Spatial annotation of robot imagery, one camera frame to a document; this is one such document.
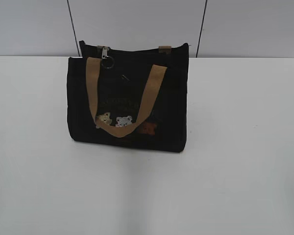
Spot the black tote bag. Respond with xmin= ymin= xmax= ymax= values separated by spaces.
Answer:
xmin=67 ymin=41 xmax=189 ymax=152

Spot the metal key ring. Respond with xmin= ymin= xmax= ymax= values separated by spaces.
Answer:
xmin=101 ymin=58 xmax=113 ymax=70

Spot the tan front bag strap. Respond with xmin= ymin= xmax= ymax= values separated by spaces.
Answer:
xmin=86 ymin=56 xmax=167 ymax=137

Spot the silver zipper pull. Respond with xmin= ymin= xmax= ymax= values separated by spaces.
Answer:
xmin=101 ymin=47 xmax=109 ymax=59

